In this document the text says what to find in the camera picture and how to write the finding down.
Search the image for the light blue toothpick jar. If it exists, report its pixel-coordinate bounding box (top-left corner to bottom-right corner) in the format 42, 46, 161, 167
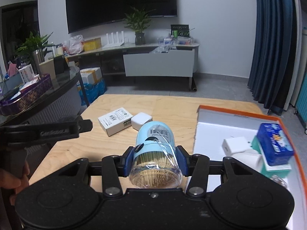
129, 121, 182, 188

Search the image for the small white usb charger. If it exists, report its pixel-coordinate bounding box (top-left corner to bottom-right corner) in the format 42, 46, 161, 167
222, 136, 251, 156

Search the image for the white cup-shaped repellent heater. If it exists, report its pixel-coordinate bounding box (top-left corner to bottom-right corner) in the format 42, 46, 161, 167
232, 149, 263, 172

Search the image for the clear liquid refill bottle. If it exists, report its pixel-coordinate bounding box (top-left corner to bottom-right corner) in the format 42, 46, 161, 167
270, 174, 288, 188

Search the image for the blue plastic tin box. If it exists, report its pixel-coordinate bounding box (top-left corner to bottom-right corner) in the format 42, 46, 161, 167
257, 123, 295, 166

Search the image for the person's left hand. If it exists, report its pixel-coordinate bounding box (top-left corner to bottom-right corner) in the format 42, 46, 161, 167
0, 161, 30, 206

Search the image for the purple patterned box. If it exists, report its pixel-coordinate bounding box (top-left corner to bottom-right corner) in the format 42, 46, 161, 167
1, 74, 53, 116

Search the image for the white flat product box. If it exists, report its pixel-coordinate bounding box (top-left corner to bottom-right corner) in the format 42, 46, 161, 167
98, 108, 133, 136

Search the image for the white plug charger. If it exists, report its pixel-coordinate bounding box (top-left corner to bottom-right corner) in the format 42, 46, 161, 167
131, 112, 153, 131

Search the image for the orange white cardboard tray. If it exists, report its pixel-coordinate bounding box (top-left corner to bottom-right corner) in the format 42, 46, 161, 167
193, 105, 306, 229

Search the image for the dark curved side counter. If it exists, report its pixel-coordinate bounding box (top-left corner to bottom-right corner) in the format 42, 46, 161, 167
1, 67, 82, 126

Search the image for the blue plastic bag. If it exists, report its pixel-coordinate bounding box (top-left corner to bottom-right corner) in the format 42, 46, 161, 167
84, 80, 107, 104

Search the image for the beige paper box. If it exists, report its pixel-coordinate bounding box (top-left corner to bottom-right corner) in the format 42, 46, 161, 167
39, 59, 56, 80

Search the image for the left side green plant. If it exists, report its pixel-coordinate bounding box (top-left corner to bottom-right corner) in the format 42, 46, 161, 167
15, 31, 54, 74

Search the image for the white yellow taped carton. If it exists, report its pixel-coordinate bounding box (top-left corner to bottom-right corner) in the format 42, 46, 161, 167
80, 67, 102, 85

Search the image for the teal white carton box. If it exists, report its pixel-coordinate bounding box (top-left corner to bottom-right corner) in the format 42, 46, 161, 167
251, 136, 292, 178

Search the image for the white tv console cabinet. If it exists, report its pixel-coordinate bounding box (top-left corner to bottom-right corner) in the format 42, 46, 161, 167
67, 43, 199, 91

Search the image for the white plastic bag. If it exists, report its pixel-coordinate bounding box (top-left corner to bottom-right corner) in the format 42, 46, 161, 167
64, 35, 84, 55

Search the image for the white wifi router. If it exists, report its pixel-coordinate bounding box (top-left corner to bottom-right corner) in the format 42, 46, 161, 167
103, 31, 125, 48

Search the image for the yellow cardboard box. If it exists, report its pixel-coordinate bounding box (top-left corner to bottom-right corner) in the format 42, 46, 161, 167
83, 37, 102, 51

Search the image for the dark blue curtain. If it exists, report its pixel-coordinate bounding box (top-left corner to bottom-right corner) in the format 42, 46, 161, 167
248, 0, 297, 115

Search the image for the teal hard suitcase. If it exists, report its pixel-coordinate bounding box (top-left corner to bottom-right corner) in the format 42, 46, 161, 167
295, 73, 307, 134

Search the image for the green black display box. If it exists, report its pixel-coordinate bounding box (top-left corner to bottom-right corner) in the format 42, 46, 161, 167
171, 24, 189, 38

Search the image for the potted green plant in vase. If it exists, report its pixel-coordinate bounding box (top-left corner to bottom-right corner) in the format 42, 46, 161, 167
124, 7, 153, 45

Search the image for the wall mounted black television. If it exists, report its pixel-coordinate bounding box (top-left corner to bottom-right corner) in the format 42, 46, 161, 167
66, 0, 177, 33

